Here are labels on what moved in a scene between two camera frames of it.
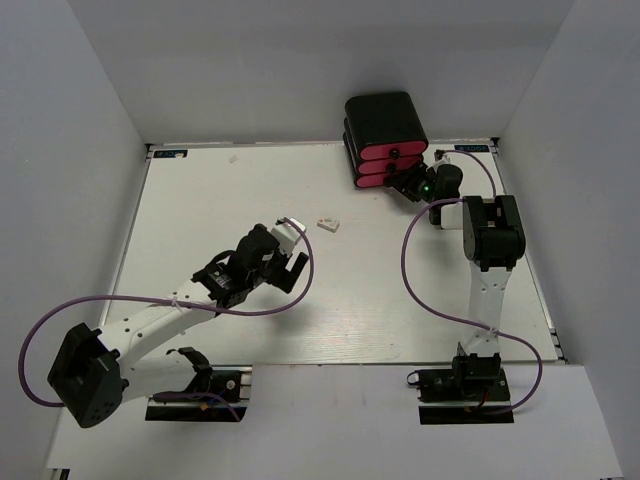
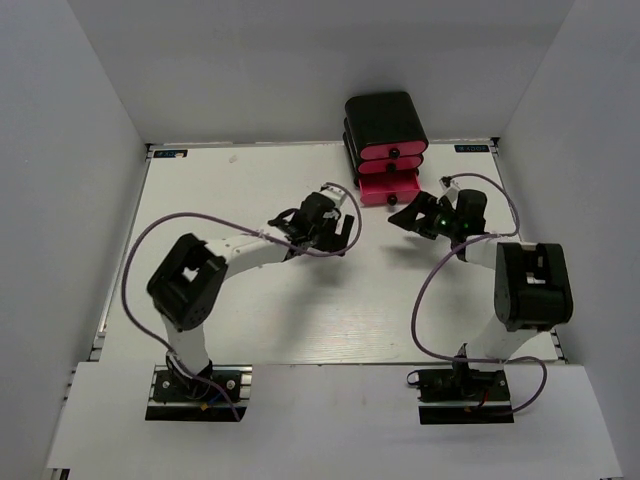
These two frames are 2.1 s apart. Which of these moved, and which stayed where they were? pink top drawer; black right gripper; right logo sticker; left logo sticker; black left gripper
Moved: black left gripper; black right gripper
Stayed: left logo sticker; pink top drawer; right logo sticker
